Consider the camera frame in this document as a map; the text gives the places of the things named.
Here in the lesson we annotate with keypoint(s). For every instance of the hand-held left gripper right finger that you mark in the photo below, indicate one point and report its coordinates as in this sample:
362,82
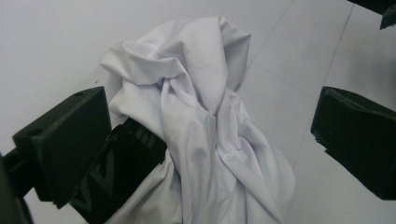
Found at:
358,143

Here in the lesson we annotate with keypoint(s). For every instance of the white shirt with black print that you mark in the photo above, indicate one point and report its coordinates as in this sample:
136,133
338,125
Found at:
199,124

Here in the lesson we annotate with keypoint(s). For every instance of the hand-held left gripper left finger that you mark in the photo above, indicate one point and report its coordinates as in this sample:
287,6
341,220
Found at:
71,146

